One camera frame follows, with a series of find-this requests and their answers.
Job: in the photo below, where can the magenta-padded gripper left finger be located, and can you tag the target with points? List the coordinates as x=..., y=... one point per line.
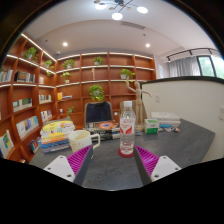
x=60, y=166

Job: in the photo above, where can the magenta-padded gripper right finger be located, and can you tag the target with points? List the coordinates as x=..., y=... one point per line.
x=165, y=166

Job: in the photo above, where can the clear plastic water bottle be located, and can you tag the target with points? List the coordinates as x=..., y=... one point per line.
x=127, y=133

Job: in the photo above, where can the colourful stack of books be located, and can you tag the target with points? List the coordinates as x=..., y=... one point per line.
x=56, y=136

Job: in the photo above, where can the cream mug with red print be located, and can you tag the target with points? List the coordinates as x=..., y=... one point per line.
x=80, y=140

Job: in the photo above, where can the small green and white box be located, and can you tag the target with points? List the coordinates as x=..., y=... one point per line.
x=151, y=126

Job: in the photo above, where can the flat round red coaster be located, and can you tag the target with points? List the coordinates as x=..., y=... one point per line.
x=120, y=154

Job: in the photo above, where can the white stack of books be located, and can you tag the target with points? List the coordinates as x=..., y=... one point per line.
x=165, y=116

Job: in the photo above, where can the chair with dark jacket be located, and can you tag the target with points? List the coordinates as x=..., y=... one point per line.
x=98, y=111

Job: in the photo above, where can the wooden artist mannequin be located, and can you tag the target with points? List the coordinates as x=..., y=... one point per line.
x=138, y=100

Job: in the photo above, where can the brown wooden shelf unit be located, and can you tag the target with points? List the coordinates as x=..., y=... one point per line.
x=30, y=93

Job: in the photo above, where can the grey curtain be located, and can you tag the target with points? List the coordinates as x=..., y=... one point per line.
x=183, y=66

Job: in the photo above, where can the window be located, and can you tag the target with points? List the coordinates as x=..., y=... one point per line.
x=210, y=66

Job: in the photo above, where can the recessed ceiling spotlight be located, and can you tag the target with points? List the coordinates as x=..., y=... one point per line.
x=147, y=45
x=65, y=44

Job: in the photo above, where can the ceiling air vent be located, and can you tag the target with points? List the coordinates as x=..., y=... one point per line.
x=132, y=25

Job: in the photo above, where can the branched ceiling lamp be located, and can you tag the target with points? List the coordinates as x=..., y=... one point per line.
x=116, y=16

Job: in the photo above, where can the white wall socket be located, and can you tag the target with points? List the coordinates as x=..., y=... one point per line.
x=157, y=98
x=221, y=113

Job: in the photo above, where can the black track light rail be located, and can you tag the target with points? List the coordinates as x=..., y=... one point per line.
x=190, y=52

